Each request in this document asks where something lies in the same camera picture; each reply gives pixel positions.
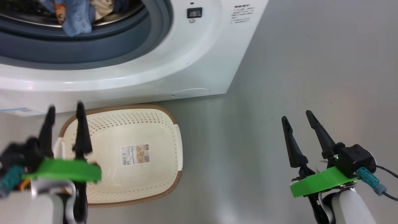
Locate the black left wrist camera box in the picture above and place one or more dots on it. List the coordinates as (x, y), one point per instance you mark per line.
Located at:
(21, 154)

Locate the blue energy label sticker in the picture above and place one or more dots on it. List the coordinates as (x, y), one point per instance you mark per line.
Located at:
(21, 111)

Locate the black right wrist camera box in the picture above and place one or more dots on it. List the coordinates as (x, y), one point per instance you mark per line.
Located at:
(354, 158)

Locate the paper basket label sticker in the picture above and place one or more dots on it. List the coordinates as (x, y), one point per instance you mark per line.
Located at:
(135, 154)

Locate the perforated steel washer drum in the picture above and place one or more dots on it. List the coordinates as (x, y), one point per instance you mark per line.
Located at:
(31, 21)

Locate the printed text label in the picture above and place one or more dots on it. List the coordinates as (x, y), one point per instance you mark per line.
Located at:
(242, 14)

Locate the grey rubber door gasket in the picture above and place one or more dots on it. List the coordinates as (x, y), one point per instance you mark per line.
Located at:
(93, 49)

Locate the cream laundry basket brown rim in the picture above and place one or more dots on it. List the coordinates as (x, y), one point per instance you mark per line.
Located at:
(140, 186)

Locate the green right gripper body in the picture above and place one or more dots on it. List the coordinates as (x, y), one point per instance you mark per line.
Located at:
(320, 182)

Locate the white front-load washing machine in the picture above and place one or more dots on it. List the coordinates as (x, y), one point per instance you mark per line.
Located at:
(186, 62)

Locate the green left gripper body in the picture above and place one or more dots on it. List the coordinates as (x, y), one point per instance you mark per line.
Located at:
(65, 170)

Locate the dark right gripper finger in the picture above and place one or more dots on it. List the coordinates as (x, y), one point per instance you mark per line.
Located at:
(325, 141)
(295, 152)

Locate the blue garment with cream lining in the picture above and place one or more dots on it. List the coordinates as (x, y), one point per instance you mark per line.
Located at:
(102, 7)

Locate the black door latch socket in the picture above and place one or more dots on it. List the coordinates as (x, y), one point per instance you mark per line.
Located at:
(194, 12)

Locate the round white filter cover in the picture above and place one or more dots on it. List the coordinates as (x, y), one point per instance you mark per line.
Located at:
(191, 93)

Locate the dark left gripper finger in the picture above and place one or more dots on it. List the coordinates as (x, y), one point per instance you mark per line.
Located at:
(47, 133)
(82, 137)

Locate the blue bear print garment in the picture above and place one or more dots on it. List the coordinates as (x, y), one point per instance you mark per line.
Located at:
(77, 21)

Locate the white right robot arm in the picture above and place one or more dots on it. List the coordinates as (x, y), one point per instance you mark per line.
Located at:
(351, 208)

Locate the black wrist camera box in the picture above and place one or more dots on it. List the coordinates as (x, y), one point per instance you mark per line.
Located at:
(354, 158)
(21, 154)

